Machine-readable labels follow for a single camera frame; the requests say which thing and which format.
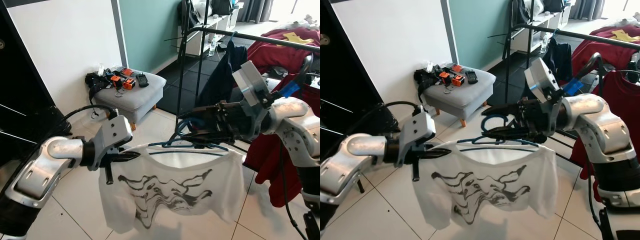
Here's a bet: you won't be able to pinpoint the white printed T-shirt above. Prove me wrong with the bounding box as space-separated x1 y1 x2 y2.
411 140 558 232
98 142 246 235

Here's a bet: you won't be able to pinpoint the black metal clothes rack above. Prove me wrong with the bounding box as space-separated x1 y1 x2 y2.
174 0 321 146
502 0 640 166

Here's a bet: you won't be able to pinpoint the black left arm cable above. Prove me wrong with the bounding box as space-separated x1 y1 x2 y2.
62 104 118 126
367 100 423 123

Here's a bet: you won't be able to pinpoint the white shelf unit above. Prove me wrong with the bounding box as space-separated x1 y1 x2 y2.
182 2 246 57
510 2 571 53

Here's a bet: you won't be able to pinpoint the black tangled straps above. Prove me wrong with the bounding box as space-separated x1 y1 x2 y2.
414 69 443 98
85 70 117 101

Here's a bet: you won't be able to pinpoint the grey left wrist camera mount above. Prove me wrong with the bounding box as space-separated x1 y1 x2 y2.
397 111 437 168
95 115 134 168

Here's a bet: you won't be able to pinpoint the maroon blanket with yellow print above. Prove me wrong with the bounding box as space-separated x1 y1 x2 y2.
570 25 640 76
247 27 321 76

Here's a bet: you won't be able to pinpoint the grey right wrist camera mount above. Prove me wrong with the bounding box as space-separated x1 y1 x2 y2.
524 57 563 106
231 60 273 110

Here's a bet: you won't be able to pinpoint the grey upholstered footstool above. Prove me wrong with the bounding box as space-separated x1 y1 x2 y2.
422 67 493 128
92 70 168 132

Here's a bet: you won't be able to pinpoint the black hanging jacket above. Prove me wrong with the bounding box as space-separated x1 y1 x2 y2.
512 0 533 28
181 0 202 31

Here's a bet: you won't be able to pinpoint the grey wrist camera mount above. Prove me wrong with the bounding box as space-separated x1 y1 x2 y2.
95 115 134 168
397 111 437 168
231 60 273 110
524 57 563 106

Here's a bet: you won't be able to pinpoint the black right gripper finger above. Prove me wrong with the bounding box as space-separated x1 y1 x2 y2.
187 127 226 146
190 101 226 112
487 101 523 113
482 125 523 142

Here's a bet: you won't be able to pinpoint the grey window curtain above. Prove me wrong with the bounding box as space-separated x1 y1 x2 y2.
567 0 603 21
237 0 273 23

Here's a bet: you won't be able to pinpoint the red hanging shirt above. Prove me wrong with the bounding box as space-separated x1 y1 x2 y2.
245 74 321 208
580 70 640 186

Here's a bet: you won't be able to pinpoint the blue plastic clothes hanger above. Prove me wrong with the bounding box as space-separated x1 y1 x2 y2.
457 114 541 153
146 116 236 152

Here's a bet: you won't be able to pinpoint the black bag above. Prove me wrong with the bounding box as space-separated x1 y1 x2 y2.
542 0 566 13
211 0 234 16

